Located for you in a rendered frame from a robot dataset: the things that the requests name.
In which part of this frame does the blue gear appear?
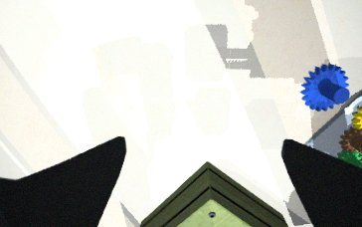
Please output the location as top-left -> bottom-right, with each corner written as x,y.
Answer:
300,64 -> 350,112

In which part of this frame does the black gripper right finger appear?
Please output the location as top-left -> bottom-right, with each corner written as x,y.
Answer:
280,139 -> 362,227

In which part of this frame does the green gear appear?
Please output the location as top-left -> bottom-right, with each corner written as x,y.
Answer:
338,149 -> 362,168

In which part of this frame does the brown gear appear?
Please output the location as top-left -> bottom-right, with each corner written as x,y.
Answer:
340,127 -> 362,154

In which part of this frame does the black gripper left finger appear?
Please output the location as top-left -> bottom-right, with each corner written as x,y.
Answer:
0,136 -> 127,227

